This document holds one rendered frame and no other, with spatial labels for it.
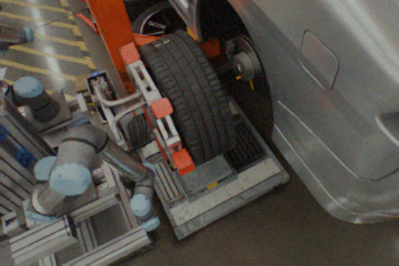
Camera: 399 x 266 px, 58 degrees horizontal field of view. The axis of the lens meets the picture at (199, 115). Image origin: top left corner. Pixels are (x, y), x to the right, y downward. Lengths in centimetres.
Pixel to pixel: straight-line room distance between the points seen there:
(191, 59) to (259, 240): 130
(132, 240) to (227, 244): 60
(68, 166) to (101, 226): 122
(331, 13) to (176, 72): 72
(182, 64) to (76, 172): 67
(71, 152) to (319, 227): 172
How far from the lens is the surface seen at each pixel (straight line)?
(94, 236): 231
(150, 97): 154
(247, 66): 188
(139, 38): 223
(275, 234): 241
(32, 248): 185
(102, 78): 244
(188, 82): 152
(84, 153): 118
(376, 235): 255
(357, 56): 103
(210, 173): 230
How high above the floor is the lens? 231
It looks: 55 degrees down
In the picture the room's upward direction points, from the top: 9 degrees counter-clockwise
